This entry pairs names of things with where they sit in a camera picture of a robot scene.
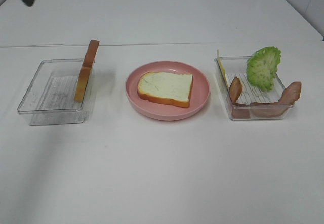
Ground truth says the bread slice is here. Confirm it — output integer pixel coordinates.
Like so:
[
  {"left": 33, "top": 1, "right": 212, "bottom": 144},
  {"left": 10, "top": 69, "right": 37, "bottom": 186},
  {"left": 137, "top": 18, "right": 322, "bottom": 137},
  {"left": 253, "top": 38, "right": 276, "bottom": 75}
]
[
  {"left": 74, "top": 40, "right": 100, "bottom": 102},
  {"left": 137, "top": 72, "right": 193, "bottom": 108}
]

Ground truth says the bacon strip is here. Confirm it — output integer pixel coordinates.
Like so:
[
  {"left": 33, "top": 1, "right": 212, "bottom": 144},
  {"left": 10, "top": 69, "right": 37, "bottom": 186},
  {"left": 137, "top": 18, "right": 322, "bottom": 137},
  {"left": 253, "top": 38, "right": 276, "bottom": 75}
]
[
  {"left": 229, "top": 77, "right": 250, "bottom": 119},
  {"left": 250, "top": 81, "right": 302, "bottom": 118}
]

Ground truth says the green lettuce leaf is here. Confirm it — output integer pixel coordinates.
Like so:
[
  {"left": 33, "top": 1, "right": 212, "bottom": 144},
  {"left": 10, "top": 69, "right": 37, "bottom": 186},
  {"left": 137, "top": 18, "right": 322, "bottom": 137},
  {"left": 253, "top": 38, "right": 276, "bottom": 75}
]
[{"left": 246, "top": 46, "right": 281, "bottom": 92}]

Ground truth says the upright bread slice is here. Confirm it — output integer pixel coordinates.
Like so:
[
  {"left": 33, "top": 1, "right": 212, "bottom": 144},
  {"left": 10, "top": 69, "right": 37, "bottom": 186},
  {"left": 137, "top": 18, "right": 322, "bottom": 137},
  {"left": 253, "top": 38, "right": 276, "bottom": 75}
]
[{"left": 74, "top": 40, "right": 100, "bottom": 102}]

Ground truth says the clear left plastic container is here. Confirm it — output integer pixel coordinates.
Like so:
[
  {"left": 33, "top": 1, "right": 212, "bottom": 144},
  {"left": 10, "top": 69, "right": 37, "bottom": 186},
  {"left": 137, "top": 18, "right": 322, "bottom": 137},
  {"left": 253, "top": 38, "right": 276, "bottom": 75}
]
[{"left": 17, "top": 58, "right": 96, "bottom": 126}]

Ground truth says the clear plastic container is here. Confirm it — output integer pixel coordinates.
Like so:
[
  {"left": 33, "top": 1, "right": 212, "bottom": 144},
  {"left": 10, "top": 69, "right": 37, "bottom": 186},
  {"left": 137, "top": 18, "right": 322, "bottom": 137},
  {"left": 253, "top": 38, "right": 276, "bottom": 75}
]
[
  {"left": 215, "top": 56, "right": 294, "bottom": 120},
  {"left": 17, "top": 58, "right": 96, "bottom": 126}
]

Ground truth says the pink plate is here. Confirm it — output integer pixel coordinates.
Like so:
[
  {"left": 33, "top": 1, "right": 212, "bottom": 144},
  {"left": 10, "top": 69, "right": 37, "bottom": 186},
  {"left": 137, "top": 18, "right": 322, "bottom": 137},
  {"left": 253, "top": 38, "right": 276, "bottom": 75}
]
[{"left": 126, "top": 61, "right": 210, "bottom": 121}]

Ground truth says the yellow cheese slice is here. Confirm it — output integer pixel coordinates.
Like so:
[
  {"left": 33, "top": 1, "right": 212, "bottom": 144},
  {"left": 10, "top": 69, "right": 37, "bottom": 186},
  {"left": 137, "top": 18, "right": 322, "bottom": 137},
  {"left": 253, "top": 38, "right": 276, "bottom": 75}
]
[{"left": 217, "top": 50, "right": 228, "bottom": 88}]

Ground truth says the clear right plastic container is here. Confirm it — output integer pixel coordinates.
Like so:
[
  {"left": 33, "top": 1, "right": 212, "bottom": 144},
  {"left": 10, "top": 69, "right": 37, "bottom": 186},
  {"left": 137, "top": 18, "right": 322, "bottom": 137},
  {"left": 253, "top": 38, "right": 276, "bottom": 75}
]
[{"left": 215, "top": 56, "right": 294, "bottom": 120}]

